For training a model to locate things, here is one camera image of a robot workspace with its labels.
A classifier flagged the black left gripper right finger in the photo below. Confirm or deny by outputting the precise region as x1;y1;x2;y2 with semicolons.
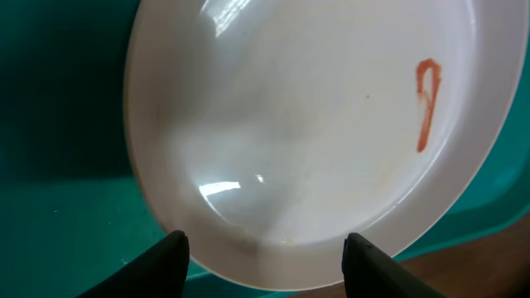
341;233;444;298

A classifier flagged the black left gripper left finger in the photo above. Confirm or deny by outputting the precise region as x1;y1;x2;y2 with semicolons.
81;230;190;298

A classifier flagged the white plate with red stain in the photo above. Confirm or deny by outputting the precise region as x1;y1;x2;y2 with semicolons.
123;0;529;291

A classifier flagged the teal plastic tray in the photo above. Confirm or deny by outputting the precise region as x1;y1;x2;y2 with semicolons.
1;1;528;297

